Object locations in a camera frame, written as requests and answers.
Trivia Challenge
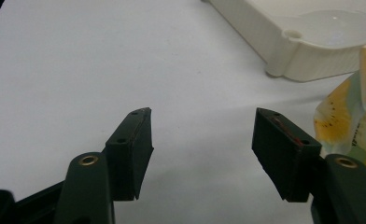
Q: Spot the yellow green patterned cloth bag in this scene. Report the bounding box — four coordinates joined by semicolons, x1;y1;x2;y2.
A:
314;36;366;185

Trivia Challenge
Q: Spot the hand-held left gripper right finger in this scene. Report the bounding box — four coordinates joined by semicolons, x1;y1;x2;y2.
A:
251;107;323;203

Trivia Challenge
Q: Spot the white plastic tray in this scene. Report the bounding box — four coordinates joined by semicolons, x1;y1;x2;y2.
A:
203;0;366;83

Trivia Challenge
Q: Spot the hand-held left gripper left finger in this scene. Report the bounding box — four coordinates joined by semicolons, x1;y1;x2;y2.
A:
105;107;155;202

